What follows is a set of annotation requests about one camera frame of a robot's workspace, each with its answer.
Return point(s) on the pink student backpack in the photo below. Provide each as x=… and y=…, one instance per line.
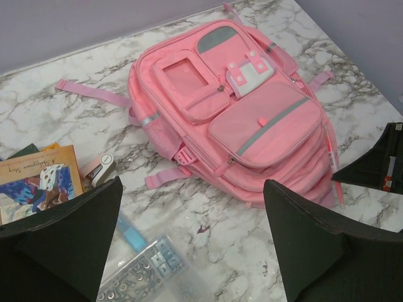
x=227, y=105

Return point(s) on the orange paperback book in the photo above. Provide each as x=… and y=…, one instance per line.
x=44, y=179

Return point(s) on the light blue eraser stick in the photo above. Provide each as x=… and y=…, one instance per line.
x=132, y=236

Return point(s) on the pink white mini stapler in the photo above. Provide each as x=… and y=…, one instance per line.
x=99, y=169

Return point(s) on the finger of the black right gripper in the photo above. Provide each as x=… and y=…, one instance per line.
x=381, y=167

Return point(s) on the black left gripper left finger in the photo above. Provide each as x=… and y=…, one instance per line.
x=60, y=253

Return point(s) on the clear plastic screw organizer box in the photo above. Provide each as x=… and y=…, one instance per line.
x=158, y=273

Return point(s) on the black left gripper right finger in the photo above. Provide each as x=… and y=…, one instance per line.
x=325, y=256

